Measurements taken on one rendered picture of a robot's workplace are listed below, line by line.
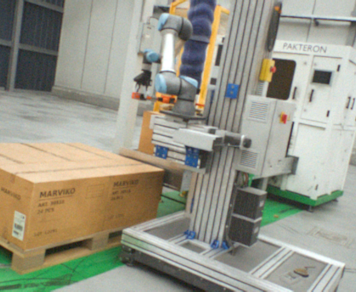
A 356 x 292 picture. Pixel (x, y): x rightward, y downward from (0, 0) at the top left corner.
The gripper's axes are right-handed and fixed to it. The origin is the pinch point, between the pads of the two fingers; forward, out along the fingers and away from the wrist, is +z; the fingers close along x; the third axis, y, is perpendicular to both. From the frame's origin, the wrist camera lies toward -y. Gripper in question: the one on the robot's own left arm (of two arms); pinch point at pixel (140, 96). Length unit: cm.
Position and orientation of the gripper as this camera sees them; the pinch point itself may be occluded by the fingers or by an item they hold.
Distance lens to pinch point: 329.4
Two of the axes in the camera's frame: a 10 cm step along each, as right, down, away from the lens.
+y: 5.8, -0.2, 8.1
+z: -1.7, 9.7, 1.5
